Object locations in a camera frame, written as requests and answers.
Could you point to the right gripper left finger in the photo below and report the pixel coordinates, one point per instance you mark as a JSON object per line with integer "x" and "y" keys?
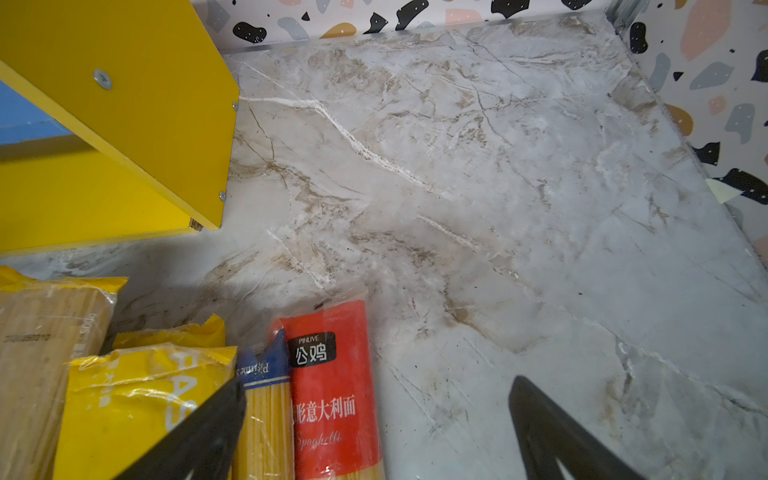
{"x": 203, "y": 445}

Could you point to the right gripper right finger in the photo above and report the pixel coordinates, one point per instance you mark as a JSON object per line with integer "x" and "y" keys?
{"x": 552, "y": 442}

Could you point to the yellow Pastatime bag tall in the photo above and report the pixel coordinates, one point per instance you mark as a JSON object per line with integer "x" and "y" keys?
{"x": 44, "y": 325}

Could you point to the yellow shelf pink blue boards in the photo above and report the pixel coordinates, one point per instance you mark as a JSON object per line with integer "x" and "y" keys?
{"x": 149, "y": 107}

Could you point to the blue-top spaghetti bag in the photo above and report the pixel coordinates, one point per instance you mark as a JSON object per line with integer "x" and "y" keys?
{"x": 265, "y": 449}

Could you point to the yellow Pastatime bag right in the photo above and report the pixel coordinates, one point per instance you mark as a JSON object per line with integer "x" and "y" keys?
{"x": 119, "y": 405}

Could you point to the red spaghetti bag far right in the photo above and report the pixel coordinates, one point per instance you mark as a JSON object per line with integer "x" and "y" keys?
{"x": 336, "y": 434}

